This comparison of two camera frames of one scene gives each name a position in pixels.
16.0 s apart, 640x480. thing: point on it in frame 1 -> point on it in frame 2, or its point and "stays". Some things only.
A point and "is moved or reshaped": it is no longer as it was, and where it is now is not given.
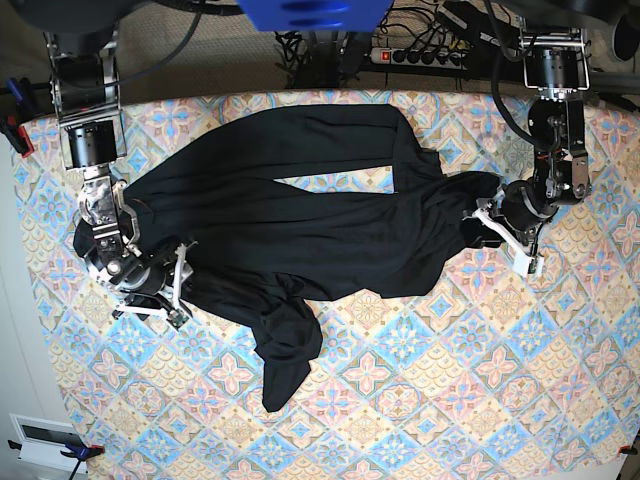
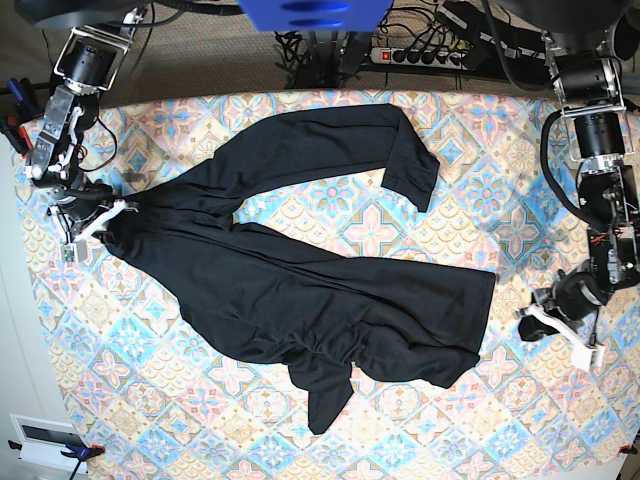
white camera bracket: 522,257 -> 583,355
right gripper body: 524,206 -> 578,294
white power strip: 399,56 stays
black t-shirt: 280,207 is moved or reshaped
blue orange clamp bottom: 79,452 stays
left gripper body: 149,274 -> 82,202
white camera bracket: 178,314 -> 76,250
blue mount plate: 314,15 stays
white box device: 42,442 stays
